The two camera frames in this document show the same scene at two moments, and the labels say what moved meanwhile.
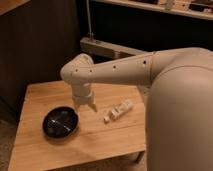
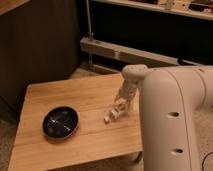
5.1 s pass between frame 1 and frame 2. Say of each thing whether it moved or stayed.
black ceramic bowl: stayed
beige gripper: moved
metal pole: stayed
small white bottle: stayed
